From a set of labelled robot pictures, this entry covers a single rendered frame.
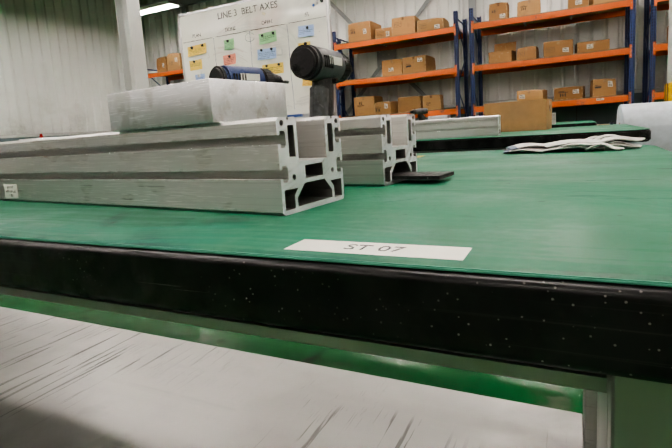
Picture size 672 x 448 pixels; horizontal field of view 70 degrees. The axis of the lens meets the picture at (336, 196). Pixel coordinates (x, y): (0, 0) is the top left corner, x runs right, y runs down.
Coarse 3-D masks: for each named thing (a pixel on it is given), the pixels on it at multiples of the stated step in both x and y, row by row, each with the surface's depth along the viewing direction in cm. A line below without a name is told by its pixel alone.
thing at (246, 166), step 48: (0, 144) 68; (48, 144) 61; (96, 144) 55; (144, 144) 52; (192, 144) 48; (240, 144) 44; (288, 144) 42; (336, 144) 48; (0, 192) 70; (48, 192) 63; (96, 192) 56; (144, 192) 51; (192, 192) 47; (240, 192) 44; (288, 192) 43; (336, 192) 49
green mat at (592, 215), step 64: (384, 192) 52; (448, 192) 49; (512, 192) 46; (576, 192) 43; (640, 192) 41; (256, 256) 29; (320, 256) 27; (384, 256) 26; (512, 256) 25; (576, 256) 24; (640, 256) 23
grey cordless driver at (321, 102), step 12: (300, 48) 81; (312, 48) 80; (324, 48) 85; (300, 60) 81; (312, 60) 80; (324, 60) 82; (336, 60) 86; (348, 60) 91; (300, 72) 81; (312, 72) 81; (324, 72) 83; (336, 72) 87; (348, 72) 91; (312, 84) 86; (324, 84) 85; (312, 96) 84; (324, 96) 85; (312, 108) 84; (324, 108) 85
